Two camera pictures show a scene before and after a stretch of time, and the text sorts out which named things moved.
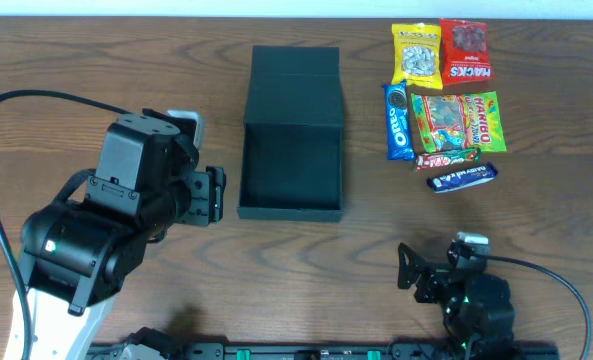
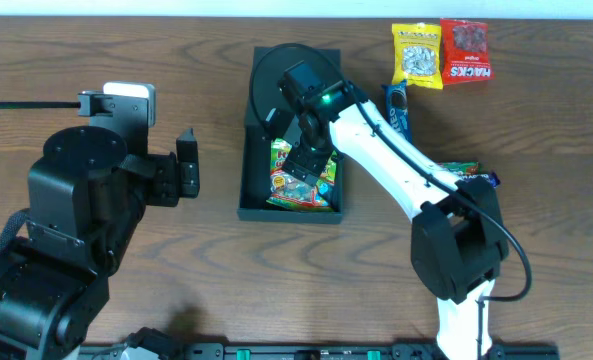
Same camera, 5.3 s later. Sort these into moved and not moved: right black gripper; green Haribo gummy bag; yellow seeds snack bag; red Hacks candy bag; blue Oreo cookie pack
Moved: green Haribo gummy bag; right black gripper
Not moved: blue Oreo cookie pack; red Hacks candy bag; yellow seeds snack bag
